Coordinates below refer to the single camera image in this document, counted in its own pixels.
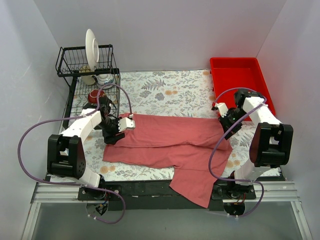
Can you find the white ceramic plate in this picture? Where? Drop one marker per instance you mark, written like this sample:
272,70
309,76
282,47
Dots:
91,50

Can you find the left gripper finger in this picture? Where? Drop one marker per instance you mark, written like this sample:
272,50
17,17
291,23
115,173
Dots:
118,137
109,139

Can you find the red plastic bin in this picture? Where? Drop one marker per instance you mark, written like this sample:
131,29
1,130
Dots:
239,72

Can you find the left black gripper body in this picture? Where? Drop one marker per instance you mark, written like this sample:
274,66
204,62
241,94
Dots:
111,135

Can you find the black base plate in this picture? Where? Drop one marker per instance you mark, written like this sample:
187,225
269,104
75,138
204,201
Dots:
158,195

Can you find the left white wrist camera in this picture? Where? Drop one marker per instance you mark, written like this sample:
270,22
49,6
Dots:
126,123

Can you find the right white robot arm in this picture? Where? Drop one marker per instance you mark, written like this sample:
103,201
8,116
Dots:
271,144

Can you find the black wire dish rack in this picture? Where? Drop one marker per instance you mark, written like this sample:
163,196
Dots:
72,65

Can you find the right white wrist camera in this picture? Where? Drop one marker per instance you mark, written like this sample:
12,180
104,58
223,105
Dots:
221,108

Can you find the floral table mat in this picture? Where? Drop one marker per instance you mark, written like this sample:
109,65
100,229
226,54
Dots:
186,93

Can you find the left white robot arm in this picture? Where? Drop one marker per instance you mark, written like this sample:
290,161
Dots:
65,152

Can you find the pink red t shirt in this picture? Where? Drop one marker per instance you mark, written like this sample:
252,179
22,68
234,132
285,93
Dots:
188,144

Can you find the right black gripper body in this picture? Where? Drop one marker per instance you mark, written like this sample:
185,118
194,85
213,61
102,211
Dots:
230,129

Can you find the blue white floral teapot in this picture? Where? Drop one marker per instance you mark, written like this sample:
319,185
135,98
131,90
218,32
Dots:
103,79

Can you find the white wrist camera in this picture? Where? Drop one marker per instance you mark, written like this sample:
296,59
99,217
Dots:
221,108
126,123

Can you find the aluminium frame rail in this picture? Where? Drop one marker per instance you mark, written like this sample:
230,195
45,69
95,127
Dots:
272,189

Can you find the red ceramic bowl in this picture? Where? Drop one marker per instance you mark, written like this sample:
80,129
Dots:
94,96

